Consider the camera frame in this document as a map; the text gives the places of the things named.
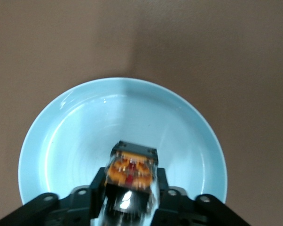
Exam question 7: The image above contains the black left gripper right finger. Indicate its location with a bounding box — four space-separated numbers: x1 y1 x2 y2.
153 167 250 226

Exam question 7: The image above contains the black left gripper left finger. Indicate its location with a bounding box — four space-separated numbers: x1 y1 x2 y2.
0 167 107 226

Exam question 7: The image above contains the orange and black switch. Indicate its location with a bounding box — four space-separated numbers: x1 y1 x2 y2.
99 140 161 226

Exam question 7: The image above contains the round light blue plate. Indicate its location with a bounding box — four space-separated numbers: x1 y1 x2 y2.
18 76 228 206

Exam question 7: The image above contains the brown table mat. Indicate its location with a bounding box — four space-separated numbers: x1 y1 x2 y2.
0 0 283 226

